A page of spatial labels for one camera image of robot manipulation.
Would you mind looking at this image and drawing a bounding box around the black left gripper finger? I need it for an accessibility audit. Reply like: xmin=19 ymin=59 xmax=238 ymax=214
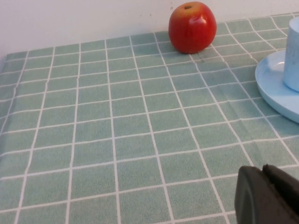
xmin=234 ymin=164 xmax=299 ymax=224

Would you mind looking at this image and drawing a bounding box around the light blue plastic cup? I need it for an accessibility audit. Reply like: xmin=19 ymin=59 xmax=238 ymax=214
xmin=283 ymin=16 xmax=299 ymax=92

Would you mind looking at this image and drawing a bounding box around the light blue round plate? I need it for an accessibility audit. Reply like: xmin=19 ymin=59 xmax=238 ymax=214
xmin=255 ymin=49 xmax=299 ymax=124

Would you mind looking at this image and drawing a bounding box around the green white checked tablecloth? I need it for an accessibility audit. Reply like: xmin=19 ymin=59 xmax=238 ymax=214
xmin=0 ymin=12 xmax=299 ymax=224

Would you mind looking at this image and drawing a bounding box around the shiny red yellow apple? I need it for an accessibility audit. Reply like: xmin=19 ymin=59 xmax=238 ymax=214
xmin=168 ymin=1 xmax=218 ymax=55

